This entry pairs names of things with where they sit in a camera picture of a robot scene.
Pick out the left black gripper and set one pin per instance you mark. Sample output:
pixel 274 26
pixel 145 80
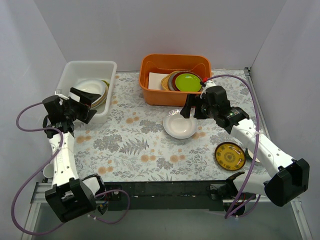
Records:
pixel 81 107

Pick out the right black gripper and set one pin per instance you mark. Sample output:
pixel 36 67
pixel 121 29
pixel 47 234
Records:
pixel 197 107

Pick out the white watermelon pattern plate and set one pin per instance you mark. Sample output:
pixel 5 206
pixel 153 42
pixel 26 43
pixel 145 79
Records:
pixel 105 94

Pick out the large white paper plate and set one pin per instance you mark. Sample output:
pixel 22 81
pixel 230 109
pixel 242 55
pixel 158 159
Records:
pixel 94 86

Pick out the small white paper plate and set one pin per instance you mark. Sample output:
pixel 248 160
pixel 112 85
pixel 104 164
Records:
pixel 179 127

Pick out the yellow brown ornate plate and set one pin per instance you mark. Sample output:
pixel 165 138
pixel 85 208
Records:
pixel 230 156

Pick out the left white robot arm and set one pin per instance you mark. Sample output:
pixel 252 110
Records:
pixel 62 155

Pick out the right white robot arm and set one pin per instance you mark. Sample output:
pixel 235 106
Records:
pixel 262 155

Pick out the white plastic bin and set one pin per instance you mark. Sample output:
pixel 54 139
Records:
pixel 79 70

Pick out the orange plastic bin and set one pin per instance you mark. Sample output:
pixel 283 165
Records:
pixel 166 64

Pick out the dark red plate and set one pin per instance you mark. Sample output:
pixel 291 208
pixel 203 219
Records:
pixel 180 72

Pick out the lime green round plate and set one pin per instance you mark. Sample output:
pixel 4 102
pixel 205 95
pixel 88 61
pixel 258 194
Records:
pixel 188 82

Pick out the grey speckled plate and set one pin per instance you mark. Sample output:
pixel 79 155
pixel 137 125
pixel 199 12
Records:
pixel 170 83

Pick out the small woven bamboo tray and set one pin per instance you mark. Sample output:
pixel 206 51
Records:
pixel 164 83

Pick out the white paper sheet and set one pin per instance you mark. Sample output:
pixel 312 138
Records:
pixel 154 81

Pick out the white ceramic cup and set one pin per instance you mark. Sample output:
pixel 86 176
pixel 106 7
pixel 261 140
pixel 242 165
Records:
pixel 48 171

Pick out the white bowl teal rim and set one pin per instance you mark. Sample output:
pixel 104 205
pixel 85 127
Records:
pixel 249 156

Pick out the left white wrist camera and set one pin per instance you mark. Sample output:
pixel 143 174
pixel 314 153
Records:
pixel 58 92

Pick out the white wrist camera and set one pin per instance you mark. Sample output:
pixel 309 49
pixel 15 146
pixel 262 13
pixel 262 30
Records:
pixel 207 83
pixel 58 92

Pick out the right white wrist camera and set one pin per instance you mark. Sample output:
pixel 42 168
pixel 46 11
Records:
pixel 207 83

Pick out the black aluminium base frame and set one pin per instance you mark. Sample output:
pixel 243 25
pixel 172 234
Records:
pixel 236 195

